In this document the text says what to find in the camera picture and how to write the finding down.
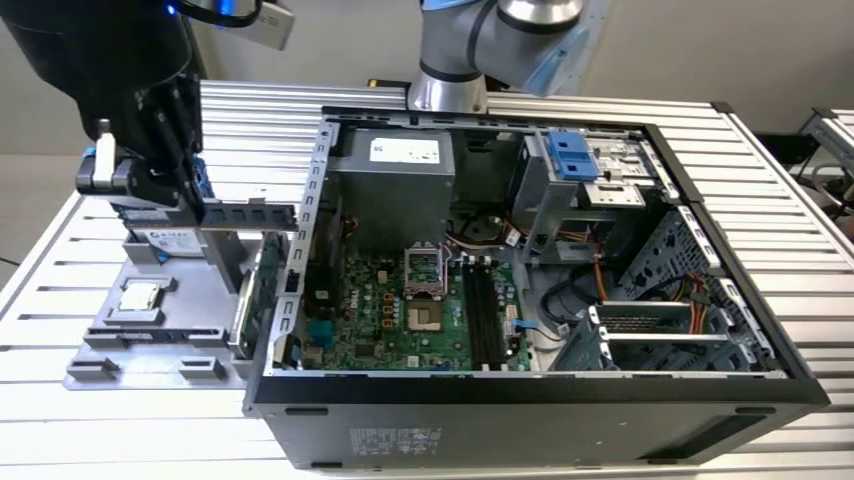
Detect metal socket cover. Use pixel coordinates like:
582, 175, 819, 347
403, 241, 447, 297

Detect orange data wire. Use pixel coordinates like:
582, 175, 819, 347
590, 252, 610, 304

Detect metal slat side table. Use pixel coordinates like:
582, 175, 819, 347
790, 106, 854, 236

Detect grey disk bay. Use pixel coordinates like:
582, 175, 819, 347
550, 298, 766, 374

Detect grey metal drive cage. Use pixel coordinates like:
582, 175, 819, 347
514, 128, 660, 264

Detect black round fan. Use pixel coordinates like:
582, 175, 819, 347
459, 212, 512, 246

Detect green motherboard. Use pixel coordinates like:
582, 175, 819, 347
303, 249, 535, 372

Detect black RAM stick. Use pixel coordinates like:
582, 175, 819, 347
119, 199, 299, 234
99, 327, 215, 340

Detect grey power supply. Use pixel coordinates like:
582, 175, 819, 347
325, 127, 456, 251

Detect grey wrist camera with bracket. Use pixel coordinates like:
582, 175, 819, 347
75, 118, 136, 195

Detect teal expansion slot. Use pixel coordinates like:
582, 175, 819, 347
305, 321, 336, 349

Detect green graphics card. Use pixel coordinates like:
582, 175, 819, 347
225, 229, 292, 361

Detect black expansion slot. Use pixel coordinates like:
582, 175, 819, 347
304, 259, 339, 321

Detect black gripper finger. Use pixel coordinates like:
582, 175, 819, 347
124, 158, 181, 208
156, 79, 205, 227

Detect black PC case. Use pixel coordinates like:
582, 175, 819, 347
240, 103, 832, 471

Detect grey parts rack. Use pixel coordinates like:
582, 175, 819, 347
61, 219, 295, 392

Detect black looped wire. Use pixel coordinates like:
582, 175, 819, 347
540, 277, 599, 329

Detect blue plastic bay latch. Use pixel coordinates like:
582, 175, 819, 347
543, 130, 600, 184

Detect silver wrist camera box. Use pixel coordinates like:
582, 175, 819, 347
255, 1, 296, 52

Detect hard disk in blue carrier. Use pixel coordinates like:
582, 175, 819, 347
80, 147, 216, 264

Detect orange yellow power wires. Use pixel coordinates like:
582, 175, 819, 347
670, 273, 714, 337

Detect black RAM slot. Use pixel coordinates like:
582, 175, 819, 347
478, 260, 499, 369
471, 260, 492, 369
463, 260, 484, 369
486, 260, 507, 369

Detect black camera cable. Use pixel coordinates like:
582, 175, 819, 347
176, 0, 263, 30

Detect silver CPU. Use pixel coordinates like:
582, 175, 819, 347
116, 282, 165, 311

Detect CPU socket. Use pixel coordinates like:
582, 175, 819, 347
404, 297, 447, 335

